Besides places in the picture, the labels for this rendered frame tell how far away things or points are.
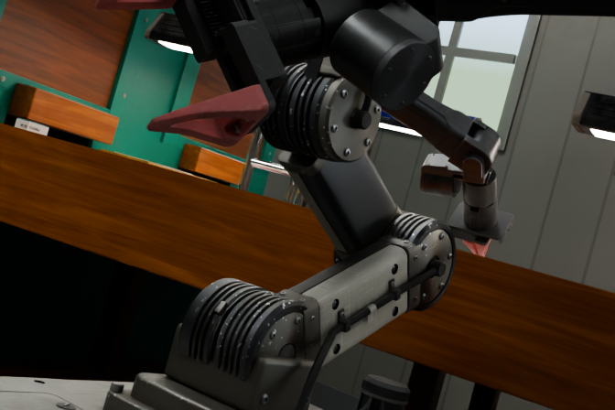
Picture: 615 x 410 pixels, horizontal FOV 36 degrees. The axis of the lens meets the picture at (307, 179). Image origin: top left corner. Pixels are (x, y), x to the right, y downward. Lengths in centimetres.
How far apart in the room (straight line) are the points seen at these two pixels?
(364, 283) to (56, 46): 125
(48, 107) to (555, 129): 211
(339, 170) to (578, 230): 244
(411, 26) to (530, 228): 295
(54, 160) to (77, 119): 36
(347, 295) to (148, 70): 146
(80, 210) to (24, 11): 53
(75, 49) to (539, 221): 197
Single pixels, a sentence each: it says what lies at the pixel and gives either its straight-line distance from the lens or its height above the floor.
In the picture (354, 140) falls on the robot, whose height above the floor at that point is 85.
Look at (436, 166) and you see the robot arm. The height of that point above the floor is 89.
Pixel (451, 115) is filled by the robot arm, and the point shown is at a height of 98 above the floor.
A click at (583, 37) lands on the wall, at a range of 377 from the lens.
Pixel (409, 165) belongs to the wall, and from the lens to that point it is 394.
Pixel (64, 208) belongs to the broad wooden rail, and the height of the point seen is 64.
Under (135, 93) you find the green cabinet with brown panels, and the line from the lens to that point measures 250.
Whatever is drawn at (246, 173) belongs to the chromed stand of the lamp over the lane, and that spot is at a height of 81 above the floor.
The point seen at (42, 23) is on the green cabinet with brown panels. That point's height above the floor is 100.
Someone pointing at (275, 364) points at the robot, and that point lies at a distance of 107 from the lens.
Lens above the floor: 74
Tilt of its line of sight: 2 degrees up
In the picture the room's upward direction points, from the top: 16 degrees clockwise
